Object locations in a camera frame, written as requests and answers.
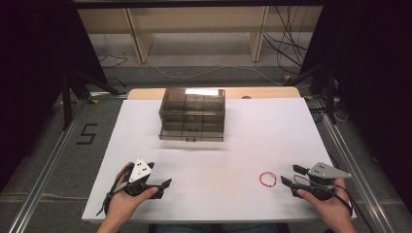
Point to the aluminium floor rail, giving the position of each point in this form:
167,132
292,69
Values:
48,168
356,174

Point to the person's right hand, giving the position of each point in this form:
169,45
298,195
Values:
336,210

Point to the light wooden shelf unit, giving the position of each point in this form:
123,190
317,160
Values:
139,35

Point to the black tripod stand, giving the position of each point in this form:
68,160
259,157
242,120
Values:
330,97
67,103

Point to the smoked clear plastic drawer box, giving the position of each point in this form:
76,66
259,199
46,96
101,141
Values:
192,113

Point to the black curtain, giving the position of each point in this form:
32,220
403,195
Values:
372,81
35,81

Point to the person's left hand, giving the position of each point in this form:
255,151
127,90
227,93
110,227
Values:
121,205

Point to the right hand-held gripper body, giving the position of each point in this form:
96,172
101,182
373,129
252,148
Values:
325,172

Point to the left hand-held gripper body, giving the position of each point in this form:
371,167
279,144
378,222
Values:
140,170

